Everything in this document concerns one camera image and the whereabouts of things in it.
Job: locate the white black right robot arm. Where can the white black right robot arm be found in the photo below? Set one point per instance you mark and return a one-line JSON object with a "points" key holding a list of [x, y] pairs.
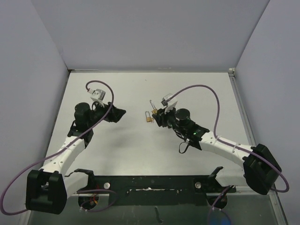
{"points": [[260, 168]]}

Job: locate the brass long-shackle padlock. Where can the brass long-shackle padlock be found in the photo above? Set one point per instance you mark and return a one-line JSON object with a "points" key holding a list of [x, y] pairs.
{"points": [[154, 109], [148, 117]]}

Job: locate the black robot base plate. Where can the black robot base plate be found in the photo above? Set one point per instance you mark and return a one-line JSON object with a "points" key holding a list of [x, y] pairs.
{"points": [[161, 190]]}

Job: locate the aluminium table edge rail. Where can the aluminium table edge rail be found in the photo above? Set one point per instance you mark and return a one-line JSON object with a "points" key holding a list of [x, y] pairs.
{"points": [[274, 198]]}

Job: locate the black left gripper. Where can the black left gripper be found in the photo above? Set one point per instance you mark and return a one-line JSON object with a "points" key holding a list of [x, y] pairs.
{"points": [[114, 114]]}

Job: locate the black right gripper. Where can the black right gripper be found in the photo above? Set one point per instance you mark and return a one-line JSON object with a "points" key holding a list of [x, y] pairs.
{"points": [[161, 116]]}

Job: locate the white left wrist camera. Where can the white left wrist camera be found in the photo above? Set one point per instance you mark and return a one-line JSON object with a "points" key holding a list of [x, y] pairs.
{"points": [[97, 96]]}

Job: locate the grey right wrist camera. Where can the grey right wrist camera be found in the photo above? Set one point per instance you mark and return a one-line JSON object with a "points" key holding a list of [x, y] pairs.
{"points": [[169, 102]]}

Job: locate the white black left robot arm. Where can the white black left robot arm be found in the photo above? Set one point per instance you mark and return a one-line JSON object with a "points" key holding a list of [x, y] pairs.
{"points": [[49, 187]]}

